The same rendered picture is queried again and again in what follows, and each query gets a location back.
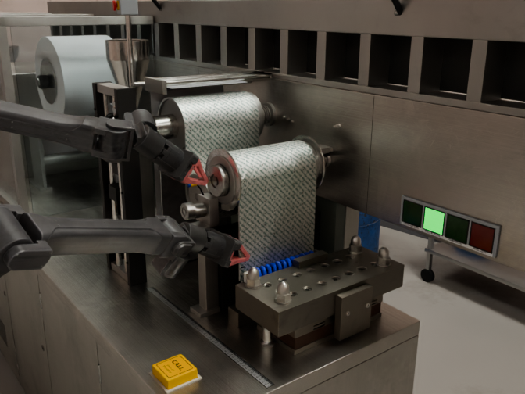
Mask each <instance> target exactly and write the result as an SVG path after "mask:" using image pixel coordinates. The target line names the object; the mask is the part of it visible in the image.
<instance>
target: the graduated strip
mask: <svg viewBox="0 0 525 394"><path fill-rule="evenodd" d="M147 290H148V291H149V292H150V293H152V294H153V295H154V296H155V297H156V298H157V299H159V300H160V301H161V302H162V303H164V304H165V305H166V306H168V307H169V308H170V309H171V310H172V311H173V312H174V313H175V314H177V315H178V316H179V317H181V318H182V319H183V320H184V321H186V322H187V323H188V324H189V325H191V326H192V327H193V329H195V330H196V331H197V332H199V333H200V334H201V335H202V336H204V337H205V338H206V339H207V340H209V341H210V342H211V343H212V344H213V345H214V346H215V347H217V348H218V349H219V350H220V351H222V352H223V353H224V354H226V355H227V356H228V357H229V358H231V359H232V360H233V361H234V362H235V363H236V364H237V365H239V366H240V367H241V368H242V369H244V370H245V371H246V372H247V373H249V374H250V375H251V376H252V377H253V378H254V379H255V380H257V381H258V382H259V383H260V384H262V385H263V386H264V387H266V388H267V389H268V388H269V387H271V386H273V385H275V384H274V383H272V382H271V380H269V379H268V378H267V377H265V376H264V375H263V374H261V373H260V372H259V371H257V370H256V369H255V368H254V367H253V366H252V365H251V364H249V363H248V362H247V361H245V360H244V359H243V358H241V357H240V356H239V355H237V354H236V353H235V352H234V351H233V350H232V349H230V348H229V347H228V346H227V345H225V344H224V343H223V342H221V341H220V340H219V339H218V338H217V337H216V336H215V335H213V334H212V333H211V332H209V331H208V330H207V329H205V328H204V327H203V326H201V325H200V324H199V323H198V322H197V321H196V320H194V319H193V318H192V317H190V316H189V315H188V314H187V313H185V312H184V311H183V310H182V309H181V308H180V307H178V306H177V305H176V304H174V303H173V302H172V301H170V300H169V299H168V298H166V297H165V296H164V295H163V294H162V293H161V292H159V291H158V290H157V289H156V288H154V287H151V288H147Z"/></svg>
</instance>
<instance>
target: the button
mask: <svg viewBox="0 0 525 394"><path fill-rule="evenodd" d="M152 373H153V374H154V375H155V377H156V378H157V379H158V380H159V381H160V382H161V383H162V384H163V385H164V386H165V387H166V388H167V389H168V390H169V389H172V388H174V387H177V386H178V385H182V384H184V383H186V382H188V381H191V380H193V379H196V378H197V377H198V370H197V368H196V367H195V366H194V365H193V364H192V363H190V362H189V361H188V360H187V359H186V358H185V357H184V356H183V355H182V354H179V355H176V356H173V357H171V358H169V359H167V360H163V361H161V362H158V363H157V364H153V365H152Z"/></svg>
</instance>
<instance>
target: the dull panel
mask: <svg viewBox="0 0 525 394"><path fill-rule="evenodd" d="M345 207H346V206H343V205H342V204H339V203H336V202H333V201H330V200H329V199H325V198H322V197H320V196H318V195H316V210H319V211H321V218H320V250H323V251H324V252H326V253H328V254H330V253H334V252H337V251H340V250H342V249H344V236H345ZM235 222H238V214H236V215H233V216H231V223H235Z"/></svg>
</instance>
